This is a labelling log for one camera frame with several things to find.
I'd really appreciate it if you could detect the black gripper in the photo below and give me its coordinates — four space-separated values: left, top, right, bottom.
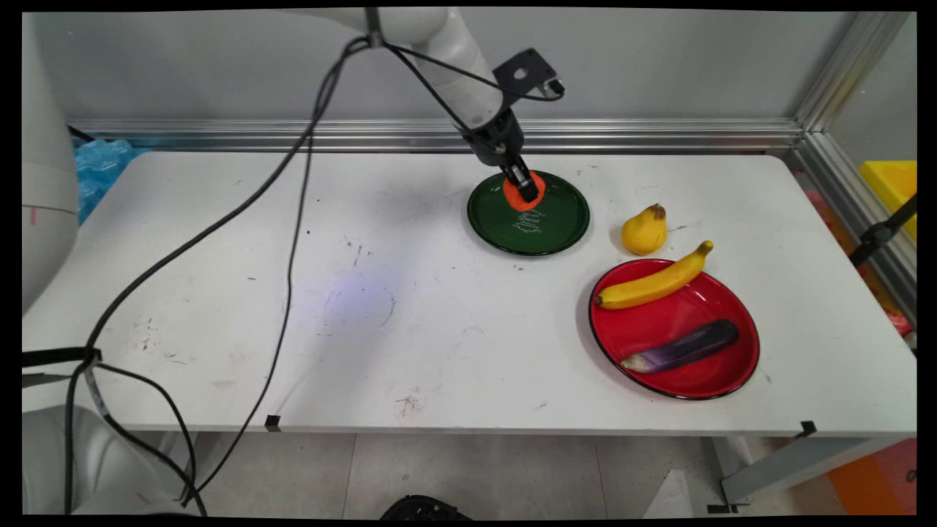
461 108 540 202

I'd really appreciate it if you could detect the orange toy persimmon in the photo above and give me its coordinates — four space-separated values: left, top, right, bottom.
502 170 548 213

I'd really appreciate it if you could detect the dark green round plate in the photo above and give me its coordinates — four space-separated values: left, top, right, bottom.
466 170 591 257

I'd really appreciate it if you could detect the yellow toy pear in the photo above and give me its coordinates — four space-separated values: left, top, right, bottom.
621 203 669 257

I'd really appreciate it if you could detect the yellow toy banana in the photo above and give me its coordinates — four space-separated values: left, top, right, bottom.
594 241 715 311

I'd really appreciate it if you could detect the red round plate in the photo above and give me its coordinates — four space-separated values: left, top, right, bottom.
589 258 761 401

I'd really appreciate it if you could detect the purple toy eggplant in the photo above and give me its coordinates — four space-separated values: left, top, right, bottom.
621 318 741 375

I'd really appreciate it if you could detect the black round floor object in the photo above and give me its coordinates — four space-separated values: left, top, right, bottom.
379 495 474 521

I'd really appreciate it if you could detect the yellow plastic bin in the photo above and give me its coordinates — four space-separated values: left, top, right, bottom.
859 161 917 244

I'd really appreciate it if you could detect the grey table leg brace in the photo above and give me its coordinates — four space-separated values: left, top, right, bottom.
720 437 895 507

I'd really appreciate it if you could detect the blue bubble wrap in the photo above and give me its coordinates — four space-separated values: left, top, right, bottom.
72 138 151 226

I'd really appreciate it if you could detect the white table leg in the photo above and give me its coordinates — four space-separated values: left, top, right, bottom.
163 431 200 501

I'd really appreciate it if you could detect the orange box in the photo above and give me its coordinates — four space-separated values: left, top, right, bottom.
827 439 917 516

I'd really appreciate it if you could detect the horizontal aluminium frame rail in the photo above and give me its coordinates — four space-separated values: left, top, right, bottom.
67 119 805 154

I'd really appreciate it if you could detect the thin black cable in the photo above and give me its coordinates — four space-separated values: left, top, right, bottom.
95 44 352 509

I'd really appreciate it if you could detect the side aluminium frame rail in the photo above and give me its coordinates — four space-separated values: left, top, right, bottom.
785 132 917 326

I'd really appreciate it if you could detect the thick black cable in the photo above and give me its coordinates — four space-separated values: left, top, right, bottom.
62 35 566 517

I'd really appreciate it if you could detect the upright aluminium frame post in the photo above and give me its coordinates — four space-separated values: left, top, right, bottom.
794 11 914 134

